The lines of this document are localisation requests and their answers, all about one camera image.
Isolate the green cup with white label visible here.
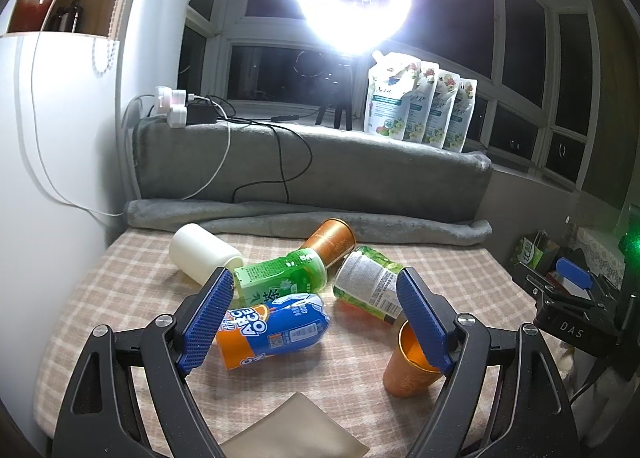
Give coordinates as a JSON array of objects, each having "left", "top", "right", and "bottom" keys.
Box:
[{"left": 333, "top": 245, "right": 407, "bottom": 324}]

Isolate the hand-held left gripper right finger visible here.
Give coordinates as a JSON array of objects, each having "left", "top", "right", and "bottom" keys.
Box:
[{"left": 396, "top": 267, "right": 584, "bottom": 458}]

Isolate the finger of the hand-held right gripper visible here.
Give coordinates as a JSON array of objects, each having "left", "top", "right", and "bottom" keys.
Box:
[{"left": 514, "top": 257, "right": 608, "bottom": 311}]

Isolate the white bead cord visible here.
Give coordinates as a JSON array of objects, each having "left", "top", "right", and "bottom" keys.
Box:
[{"left": 92, "top": 36, "right": 122, "bottom": 75}]

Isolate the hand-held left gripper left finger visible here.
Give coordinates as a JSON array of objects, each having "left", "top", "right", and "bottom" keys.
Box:
[{"left": 52, "top": 265, "right": 236, "bottom": 458}]

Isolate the plain orange cup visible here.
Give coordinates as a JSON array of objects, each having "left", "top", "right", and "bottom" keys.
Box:
[{"left": 382, "top": 319, "right": 446, "bottom": 399}]

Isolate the grey blanket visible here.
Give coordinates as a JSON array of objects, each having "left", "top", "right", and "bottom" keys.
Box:
[{"left": 122, "top": 115, "right": 494, "bottom": 247}]

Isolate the blue orange drink bottle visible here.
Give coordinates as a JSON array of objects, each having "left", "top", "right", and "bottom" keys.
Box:
[{"left": 215, "top": 293, "right": 332, "bottom": 371}]

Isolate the tan folded cloth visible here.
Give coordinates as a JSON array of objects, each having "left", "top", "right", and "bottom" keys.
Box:
[{"left": 219, "top": 391, "right": 371, "bottom": 458}]

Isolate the large flower print refill pouch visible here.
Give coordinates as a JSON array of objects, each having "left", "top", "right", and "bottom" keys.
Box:
[{"left": 364, "top": 50, "right": 423, "bottom": 137}]

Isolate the plaid bed sheet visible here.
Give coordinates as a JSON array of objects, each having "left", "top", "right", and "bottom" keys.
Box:
[{"left": 40, "top": 225, "right": 576, "bottom": 458}]

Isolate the green tea bottle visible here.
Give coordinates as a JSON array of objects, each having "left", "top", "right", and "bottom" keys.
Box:
[{"left": 234, "top": 248, "right": 329, "bottom": 310}]

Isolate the green box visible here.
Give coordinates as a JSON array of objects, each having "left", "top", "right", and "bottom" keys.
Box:
[{"left": 514, "top": 234, "right": 562, "bottom": 270}]

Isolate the long white wall cable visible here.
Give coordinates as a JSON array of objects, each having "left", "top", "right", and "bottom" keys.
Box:
[{"left": 19, "top": 32, "right": 126, "bottom": 217}]

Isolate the black cable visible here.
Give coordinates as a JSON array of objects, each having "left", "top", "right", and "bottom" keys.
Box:
[{"left": 205, "top": 96, "right": 321, "bottom": 205}]

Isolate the orange cup with pale base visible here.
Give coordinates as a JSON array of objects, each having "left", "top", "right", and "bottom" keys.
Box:
[{"left": 302, "top": 218, "right": 357, "bottom": 270}]

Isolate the black power adapter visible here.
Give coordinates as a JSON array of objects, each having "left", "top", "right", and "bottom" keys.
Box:
[{"left": 185, "top": 105, "right": 219, "bottom": 125}]

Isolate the black tripod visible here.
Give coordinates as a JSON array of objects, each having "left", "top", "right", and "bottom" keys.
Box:
[{"left": 314, "top": 56, "right": 360, "bottom": 131}]

